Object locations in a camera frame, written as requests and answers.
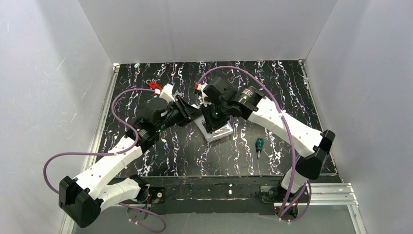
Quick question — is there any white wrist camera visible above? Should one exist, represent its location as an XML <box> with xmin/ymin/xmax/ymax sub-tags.
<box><xmin>155</xmin><ymin>84</ymin><xmax>175</xmax><ymax>103</ymax></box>
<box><xmin>195</xmin><ymin>83</ymin><xmax>211</xmax><ymax>106</ymax></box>

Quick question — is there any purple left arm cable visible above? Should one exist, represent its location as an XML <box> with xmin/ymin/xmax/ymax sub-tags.
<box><xmin>42</xmin><ymin>88</ymin><xmax>167</xmax><ymax>234</ymax></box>

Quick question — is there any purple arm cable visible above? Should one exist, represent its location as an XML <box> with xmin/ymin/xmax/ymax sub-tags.
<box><xmin>42</xmin><ymin>88</ymin><xmax>167</xmax><ymax>234</ymax></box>
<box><xmin>197</xmin><ymin>66</ymin><xmax>313</xmax><ymax>223</ymax></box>

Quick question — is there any green handled screwdriver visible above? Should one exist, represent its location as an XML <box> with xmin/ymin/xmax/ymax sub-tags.
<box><xmin>255</xmin><ymin>137</ymin><xmax>264</xmax><ymax>159</ymax></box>

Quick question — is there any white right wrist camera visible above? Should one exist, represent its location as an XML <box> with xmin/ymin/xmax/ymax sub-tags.
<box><xmin>195</xmin><ymin>83</ymin><xmax>211</xmax><ymax>106</ymax></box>

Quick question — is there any clear plastic screw box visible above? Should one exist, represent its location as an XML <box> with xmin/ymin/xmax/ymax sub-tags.
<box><xmin>195</xmin><ymin>105</ymin><xmax>234</xmax><ymax>143</ymax></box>

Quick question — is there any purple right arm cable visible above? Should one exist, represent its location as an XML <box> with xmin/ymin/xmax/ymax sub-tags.
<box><xmin>197</xmin><ymin>66</ymin><xmax>313</xmax><ymax>223</ymax></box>

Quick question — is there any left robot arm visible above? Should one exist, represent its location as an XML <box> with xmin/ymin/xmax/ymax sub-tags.
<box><xmin>58</xmin><ymin>97</ymin><xmax>202</xmax><ymax>228</ymax></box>

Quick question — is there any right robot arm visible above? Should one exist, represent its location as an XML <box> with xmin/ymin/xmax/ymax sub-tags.
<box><xmin>196</xmin><ymin>77</ymin><xmax>336</xmax><ymax>194</ymax></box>

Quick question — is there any red handled adjustable wrench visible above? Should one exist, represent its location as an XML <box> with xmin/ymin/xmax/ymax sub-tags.
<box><xmin>146</xmin><ymin>79</ymin><xmax>163</xmax><ymax>91</ymax></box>

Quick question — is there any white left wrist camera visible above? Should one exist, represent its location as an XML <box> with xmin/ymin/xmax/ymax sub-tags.
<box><xmin>155</xmin><ymin>84</ymin><xmax>175</xmax><ymax>103</ymax></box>

